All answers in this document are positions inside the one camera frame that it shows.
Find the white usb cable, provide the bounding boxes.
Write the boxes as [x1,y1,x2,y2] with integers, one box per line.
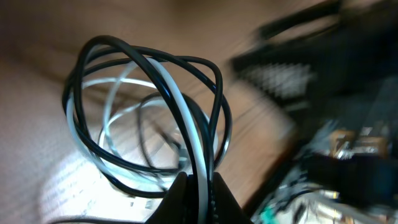
[65,57,220,224]

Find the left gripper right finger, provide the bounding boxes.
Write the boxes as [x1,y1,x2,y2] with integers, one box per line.
[213,172,252,224]

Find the black usb cable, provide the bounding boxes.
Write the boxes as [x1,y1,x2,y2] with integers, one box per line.
[46,34,233,224]

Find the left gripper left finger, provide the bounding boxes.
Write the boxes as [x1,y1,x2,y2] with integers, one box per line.
[145,172,187,224]

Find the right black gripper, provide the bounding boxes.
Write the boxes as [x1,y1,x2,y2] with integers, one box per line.
[229,0,398,206]

